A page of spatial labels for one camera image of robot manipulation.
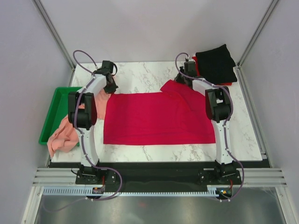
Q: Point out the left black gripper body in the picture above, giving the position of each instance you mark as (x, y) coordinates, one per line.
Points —
(111, 87)

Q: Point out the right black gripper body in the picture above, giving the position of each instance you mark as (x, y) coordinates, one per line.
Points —
(180, 78)

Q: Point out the magenta polo shirt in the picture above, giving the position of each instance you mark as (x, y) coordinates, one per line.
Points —
(174, 116)

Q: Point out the salmon pink t shirt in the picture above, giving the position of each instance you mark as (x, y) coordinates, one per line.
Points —
(65, 137)

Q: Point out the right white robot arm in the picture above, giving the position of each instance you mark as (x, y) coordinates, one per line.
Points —
(219, 109)

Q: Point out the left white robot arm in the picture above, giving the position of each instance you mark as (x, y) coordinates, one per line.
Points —
(82, 114)

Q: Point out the folded red t shirt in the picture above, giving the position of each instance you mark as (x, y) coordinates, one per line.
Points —
(198, 73)

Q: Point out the folded black t shirt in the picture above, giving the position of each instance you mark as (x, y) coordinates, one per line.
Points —
(216, 65)

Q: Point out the green plastic tray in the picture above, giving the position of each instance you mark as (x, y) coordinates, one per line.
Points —
(57, 111)

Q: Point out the left aluminium frame post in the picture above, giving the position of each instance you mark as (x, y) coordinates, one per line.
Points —
(53, 31)

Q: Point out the aluminium frame post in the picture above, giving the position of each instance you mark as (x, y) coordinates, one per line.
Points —
(53, 31)
(265, 18)

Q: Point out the right aluminium frame post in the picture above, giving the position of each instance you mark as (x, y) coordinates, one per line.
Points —
(265, 18)

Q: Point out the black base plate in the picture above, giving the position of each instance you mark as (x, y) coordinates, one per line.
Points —
(154, 176)

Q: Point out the white slotted cable duct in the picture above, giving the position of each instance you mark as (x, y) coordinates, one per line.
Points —
(92, 191)

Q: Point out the front aluminium rail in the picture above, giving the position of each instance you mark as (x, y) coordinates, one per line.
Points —
(254, 177)

